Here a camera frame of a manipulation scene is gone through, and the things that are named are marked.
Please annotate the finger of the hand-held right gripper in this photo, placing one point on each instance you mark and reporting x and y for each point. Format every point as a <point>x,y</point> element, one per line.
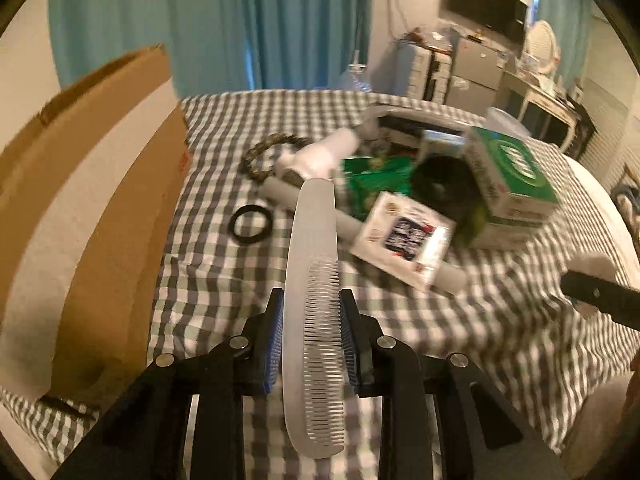
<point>605,295</point>

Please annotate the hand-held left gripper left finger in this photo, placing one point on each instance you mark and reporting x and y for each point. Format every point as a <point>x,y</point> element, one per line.
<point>272,347</point>

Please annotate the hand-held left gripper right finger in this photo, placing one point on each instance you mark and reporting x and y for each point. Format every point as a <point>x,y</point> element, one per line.
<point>348,347</point>

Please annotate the silver metal comb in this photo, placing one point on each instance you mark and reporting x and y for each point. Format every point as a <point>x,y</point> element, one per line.
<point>300,310</point>

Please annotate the brown cardboard box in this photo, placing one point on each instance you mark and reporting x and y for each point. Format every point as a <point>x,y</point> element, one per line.
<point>125,110</point>

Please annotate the grey white checked blanket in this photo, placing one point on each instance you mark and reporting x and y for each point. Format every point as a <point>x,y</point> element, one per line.
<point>210,285</point>

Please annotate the white printed card packet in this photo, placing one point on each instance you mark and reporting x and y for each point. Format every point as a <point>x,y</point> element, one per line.
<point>395,240</point>

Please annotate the long white tube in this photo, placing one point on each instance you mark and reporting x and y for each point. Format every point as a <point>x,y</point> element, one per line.
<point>280,192</point>

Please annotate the green and white carton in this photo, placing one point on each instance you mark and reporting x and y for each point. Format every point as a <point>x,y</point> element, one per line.
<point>510,170</point>

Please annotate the green snack packet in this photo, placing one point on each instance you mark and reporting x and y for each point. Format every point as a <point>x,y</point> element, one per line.
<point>370,185</point>

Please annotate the black round disc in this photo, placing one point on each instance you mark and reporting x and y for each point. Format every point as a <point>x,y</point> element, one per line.
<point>440,185</point>

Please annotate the white pipe fitting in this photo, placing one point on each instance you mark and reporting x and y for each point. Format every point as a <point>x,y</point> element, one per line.
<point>320,152</point>

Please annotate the clear plastic bag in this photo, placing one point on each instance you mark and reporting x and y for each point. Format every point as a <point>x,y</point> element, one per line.
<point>505,120</point>

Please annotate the white dressing table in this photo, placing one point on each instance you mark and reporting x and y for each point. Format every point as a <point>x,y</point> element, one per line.
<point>540,97</point>

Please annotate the white tray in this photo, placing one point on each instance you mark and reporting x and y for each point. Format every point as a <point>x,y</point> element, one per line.
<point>400,110</point>

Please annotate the white oval mirror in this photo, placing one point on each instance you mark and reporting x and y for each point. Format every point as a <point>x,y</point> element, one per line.
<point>540,47</point>

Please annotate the small grey fridge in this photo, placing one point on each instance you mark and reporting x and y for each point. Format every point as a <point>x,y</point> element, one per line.
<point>477,70</point>

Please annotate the large clear water bottle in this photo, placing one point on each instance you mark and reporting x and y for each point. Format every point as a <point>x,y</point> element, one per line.
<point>356,77</point>

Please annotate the white ribbed suitcase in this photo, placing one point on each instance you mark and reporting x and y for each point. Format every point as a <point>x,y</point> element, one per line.
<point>427,72</point>

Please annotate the narrow teal curtain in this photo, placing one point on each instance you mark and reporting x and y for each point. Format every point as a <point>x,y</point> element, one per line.
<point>570,10</point>

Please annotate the teal window curtain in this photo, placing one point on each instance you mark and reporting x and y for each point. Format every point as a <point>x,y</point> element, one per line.
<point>200,25</point>

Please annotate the black wall television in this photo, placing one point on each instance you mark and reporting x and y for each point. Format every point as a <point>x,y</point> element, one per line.
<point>487,2</point>

